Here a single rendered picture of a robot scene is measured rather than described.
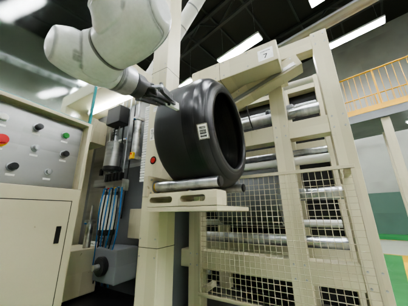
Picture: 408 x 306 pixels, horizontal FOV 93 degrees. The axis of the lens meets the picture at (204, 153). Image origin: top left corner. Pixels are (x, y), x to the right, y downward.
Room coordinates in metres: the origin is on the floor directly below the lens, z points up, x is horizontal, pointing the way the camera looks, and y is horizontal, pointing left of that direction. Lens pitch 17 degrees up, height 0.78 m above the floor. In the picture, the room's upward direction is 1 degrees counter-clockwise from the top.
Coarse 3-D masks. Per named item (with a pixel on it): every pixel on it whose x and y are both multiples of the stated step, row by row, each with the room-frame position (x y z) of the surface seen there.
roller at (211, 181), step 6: (174, 180) 0.87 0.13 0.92; (180, 180) 0.85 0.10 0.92; (186, 180) 0.83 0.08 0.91; (192, 180) 0.81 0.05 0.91; (198, 180) 0.80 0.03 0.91; (204, 180) 0.78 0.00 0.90; (210, 180) 0.77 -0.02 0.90; (216, 180) 0.75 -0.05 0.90; (222, 180) 0.78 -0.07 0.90; (156, 186) 0.91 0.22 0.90; (162, 186) 0.89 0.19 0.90; (168, 186) 0.87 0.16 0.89; (174, 186) 0.86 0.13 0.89; (180, 186) 0.84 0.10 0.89; (186, 186) 0.83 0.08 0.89; (192, 186) 0.82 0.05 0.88; (198, 186) 0.80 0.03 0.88; (204, 186) 0.79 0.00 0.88; (210, 186) 0.78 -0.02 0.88; (216, 186) 0.77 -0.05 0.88
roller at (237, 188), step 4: (236, 184) 1.02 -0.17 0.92; (240, 184) 1.01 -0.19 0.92; (244, 184) 1.01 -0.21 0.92; (228, 188) 1.03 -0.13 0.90; (232, 188) 1.02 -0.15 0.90; (236, 188) 1.01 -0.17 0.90; (240, 188) 1.00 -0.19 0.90; (244, 188) 1.01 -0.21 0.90; (228, 192) 1.04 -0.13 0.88; (232, 192) 1.04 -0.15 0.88; (236, 192) 1.03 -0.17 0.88
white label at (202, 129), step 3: (204, 123) 0.67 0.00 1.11; (198, 126) 0.68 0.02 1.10; (201, 126) 0.68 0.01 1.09; (204, 126) 0.68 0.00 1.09; (207, 126) 0.68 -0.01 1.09; (198, 129) 0.68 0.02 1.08; (201, 129) 0.68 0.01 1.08; (204, 129) 0.68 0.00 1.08; (207, 129) 0.68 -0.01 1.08; (198, 132) 0.69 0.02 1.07; (201, 132) 0.68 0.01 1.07; (204, 132) 0.68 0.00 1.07; (207, 132) 0.68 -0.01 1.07; (201, 135) 0.69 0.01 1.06; (204, 135) 0.69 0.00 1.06; (207, 135) 0.69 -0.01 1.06; (201, 138) 0.69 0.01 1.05; (204, 138) 0.69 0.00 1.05
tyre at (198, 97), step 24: (192, 96) 0.68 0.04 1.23; (216, 96) 0.75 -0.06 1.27; (168, 120) 0.73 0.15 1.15; (192, 120) 0.68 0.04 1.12; (216, 120) 1.14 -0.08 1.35; (240, 120) 1.03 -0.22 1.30; (168, 144) 0.76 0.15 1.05; (192, 144) 0.71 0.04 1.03; (216, 144) 0.74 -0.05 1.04; (240, 144) 1.07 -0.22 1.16; (168, 168) 0.83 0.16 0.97; (192, 168) 0.78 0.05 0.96; (216, 168) 0.78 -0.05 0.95; (240, 168) 0.98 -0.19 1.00
